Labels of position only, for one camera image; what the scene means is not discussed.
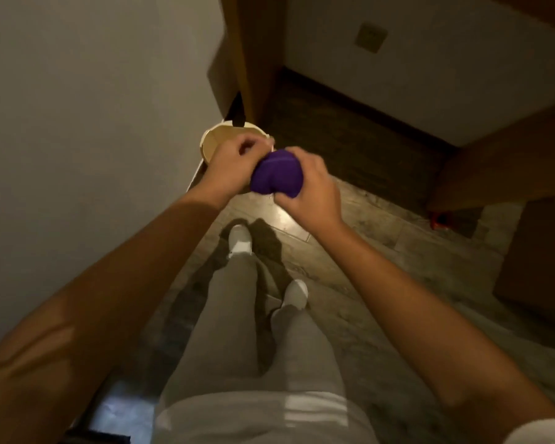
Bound white shirt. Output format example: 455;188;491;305
152;389;555;444

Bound person's right hand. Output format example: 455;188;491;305
273;146;347;237

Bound white shoe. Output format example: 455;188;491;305
271;279;310;320
228;224;254;260

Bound beige wall socket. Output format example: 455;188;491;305
354;22;389;54

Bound beige round bucket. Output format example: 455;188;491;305
188;121;277;195

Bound person's left forearm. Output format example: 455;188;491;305
0;186;228;444

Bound purple cloth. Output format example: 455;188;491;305
250;150;304;199

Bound person's left hand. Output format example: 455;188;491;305
195;135;277;211

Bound person's right forearm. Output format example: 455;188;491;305
309;216;555;444

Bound beige trousers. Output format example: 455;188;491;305
158;247;346;405

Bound black object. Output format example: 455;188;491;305
64;372;133;444

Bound wooden furniture panel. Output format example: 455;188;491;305
427;93;555;214

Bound wooden door frame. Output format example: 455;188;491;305
219;0;288;131

